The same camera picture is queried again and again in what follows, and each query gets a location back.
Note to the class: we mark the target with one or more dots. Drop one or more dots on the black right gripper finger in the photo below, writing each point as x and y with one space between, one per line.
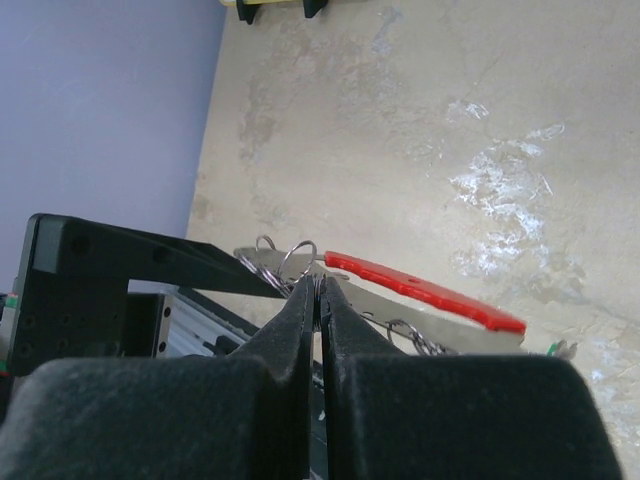
391 415

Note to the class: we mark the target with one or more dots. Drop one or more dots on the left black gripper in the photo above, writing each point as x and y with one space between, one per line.
242 416

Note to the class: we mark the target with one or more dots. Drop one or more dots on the red-handled metal key organizer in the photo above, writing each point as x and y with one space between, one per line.
435 319

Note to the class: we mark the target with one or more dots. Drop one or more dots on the green key tag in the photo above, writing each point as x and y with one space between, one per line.
563 350

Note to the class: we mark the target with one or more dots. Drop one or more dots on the white dry-erase board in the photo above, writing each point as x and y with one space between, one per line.
248 11

